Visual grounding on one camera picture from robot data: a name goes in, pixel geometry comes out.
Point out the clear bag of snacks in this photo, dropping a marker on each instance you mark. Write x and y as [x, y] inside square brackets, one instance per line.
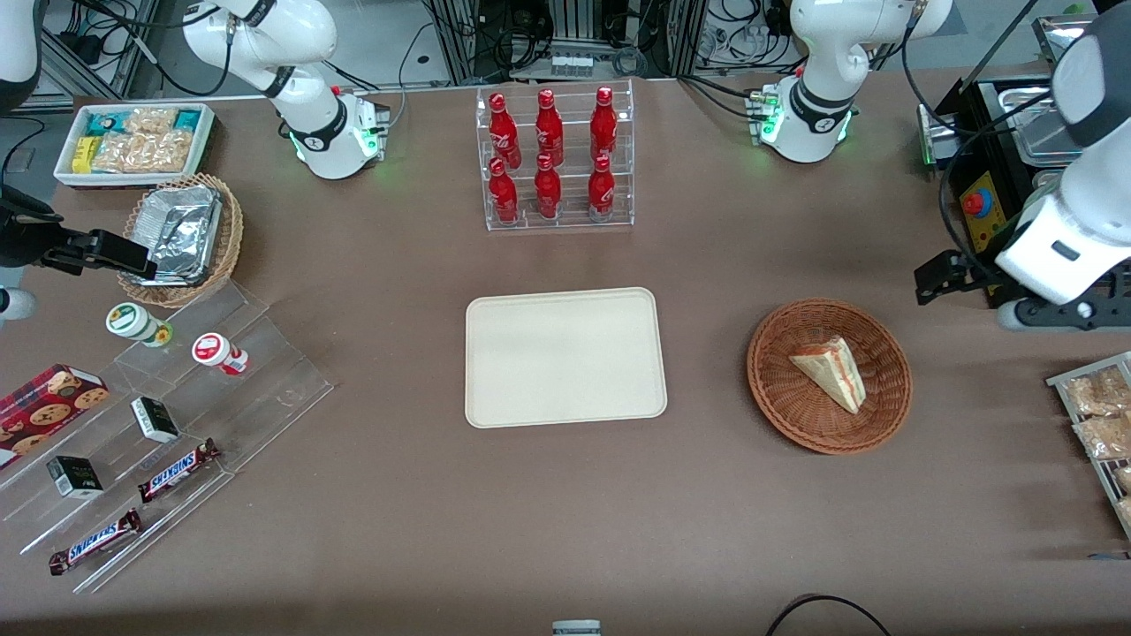
[1124, 479]
[1126, 511]
[1104, 435]
[1100, 393]

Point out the silver foil container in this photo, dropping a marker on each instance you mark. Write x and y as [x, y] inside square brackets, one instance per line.
[181, 230]

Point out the beige plastic tray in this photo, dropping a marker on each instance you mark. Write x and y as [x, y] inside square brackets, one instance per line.
[565, 358]

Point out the red lid yogurt cup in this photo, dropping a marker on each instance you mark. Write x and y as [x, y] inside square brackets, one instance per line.
[212, 350]

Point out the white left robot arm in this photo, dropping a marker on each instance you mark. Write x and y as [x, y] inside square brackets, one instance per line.
[822, 53]

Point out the Snickers chocolate bar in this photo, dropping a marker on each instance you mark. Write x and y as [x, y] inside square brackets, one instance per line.
[177, 472]
[95, 541]

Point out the light tan wicker basket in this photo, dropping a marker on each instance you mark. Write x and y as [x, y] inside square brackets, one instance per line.
[231, 238]

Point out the red emergency stop button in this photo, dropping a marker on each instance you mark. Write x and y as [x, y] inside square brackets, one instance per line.
[974, 203]

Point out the clear acrylic step display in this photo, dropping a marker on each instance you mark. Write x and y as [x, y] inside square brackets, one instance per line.
[265, 371]

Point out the yellow snack packet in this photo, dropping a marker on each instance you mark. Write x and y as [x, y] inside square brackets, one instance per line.
[83, 155]

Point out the small black carton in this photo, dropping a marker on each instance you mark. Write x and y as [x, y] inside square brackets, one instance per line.
[75, 477]
[155, 420]

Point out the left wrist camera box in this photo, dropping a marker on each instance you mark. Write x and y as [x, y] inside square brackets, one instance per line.
[1069, 315]

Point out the green lid yogurt cup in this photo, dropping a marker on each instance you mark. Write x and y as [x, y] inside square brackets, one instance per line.
[131, 321]

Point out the teal snack packet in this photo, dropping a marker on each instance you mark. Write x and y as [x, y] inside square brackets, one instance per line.
[102, 123]
[187, 119]

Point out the clear acrylic bottle rack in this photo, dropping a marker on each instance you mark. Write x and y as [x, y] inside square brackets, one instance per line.
[570, 216]

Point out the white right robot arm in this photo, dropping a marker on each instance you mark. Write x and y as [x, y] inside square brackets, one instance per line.
[300, 79]

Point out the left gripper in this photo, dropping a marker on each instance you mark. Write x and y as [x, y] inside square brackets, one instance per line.
[973, 273]

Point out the small clear cracker bag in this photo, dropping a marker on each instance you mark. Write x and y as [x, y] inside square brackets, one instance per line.
[150, 120]

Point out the brown wicker basket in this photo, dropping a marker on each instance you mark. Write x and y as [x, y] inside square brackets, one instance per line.
[786, 397]

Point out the black hot food case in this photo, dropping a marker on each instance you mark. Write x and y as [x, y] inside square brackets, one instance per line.
[982, 231]

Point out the white rectangular snack bin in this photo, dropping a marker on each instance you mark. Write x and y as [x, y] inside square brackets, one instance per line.
[203, 141]

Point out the steel food pan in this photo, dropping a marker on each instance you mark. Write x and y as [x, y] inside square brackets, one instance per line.
[1050, 184]
[1029, 124]

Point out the red cola bottle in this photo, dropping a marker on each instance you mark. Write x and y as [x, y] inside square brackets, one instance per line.
[504, 128]
[549, 128]
[504, 194]
[602, 190]
[547, 190]
[603, 124]

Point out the white power strip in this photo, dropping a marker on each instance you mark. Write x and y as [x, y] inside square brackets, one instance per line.
[571, 64]

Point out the grey device edge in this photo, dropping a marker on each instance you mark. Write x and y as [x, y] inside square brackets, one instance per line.
[576, 628]

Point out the red cookie box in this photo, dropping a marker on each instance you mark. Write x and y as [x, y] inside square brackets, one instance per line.
[44, 406]

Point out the large clear cracker bag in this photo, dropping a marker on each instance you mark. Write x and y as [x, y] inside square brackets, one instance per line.
[141, 152]

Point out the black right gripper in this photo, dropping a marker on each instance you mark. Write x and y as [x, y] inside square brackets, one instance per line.
[25, 237]

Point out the triangular sandwich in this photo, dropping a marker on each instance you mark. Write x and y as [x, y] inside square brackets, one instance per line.
[835, 371]

